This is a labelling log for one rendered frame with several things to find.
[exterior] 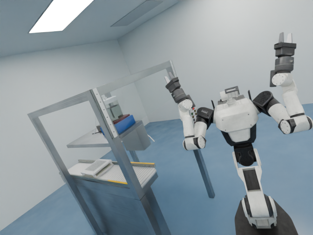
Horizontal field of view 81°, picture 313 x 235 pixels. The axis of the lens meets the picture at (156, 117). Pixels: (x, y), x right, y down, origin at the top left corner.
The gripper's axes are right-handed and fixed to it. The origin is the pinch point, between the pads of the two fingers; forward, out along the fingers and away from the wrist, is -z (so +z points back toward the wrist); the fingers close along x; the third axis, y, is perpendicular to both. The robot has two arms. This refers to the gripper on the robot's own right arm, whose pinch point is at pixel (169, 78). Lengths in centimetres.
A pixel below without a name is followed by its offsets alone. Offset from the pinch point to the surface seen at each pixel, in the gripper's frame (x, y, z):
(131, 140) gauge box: -51, 22, 24
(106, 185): -88, 46, 48
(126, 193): -67, 39, 60
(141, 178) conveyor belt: -58, 26, 56
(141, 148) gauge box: -48, 19, 34
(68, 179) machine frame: -144, 65, 24
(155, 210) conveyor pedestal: -82, 17, 89
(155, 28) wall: -211, -267, -238
